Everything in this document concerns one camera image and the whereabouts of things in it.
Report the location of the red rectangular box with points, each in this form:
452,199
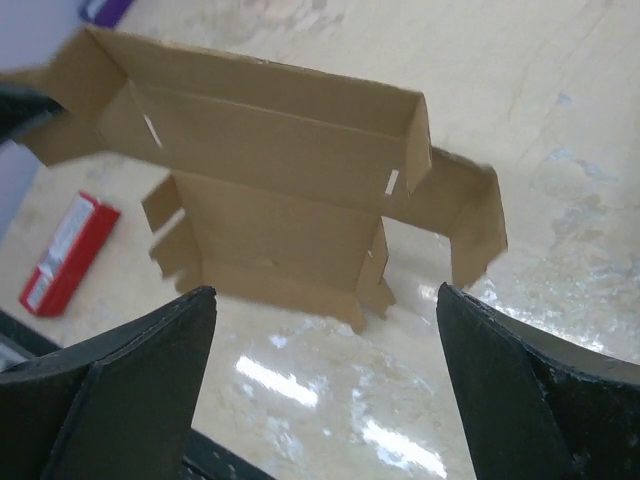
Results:
75,244

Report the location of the brown cardboard box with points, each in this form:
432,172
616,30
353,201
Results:
279,177

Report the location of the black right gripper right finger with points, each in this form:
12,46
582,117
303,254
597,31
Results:
533,405

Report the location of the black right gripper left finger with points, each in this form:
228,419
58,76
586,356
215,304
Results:
116,406

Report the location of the purple rectangular box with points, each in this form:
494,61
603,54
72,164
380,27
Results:
104,13

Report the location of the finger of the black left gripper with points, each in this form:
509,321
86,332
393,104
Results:
23,109

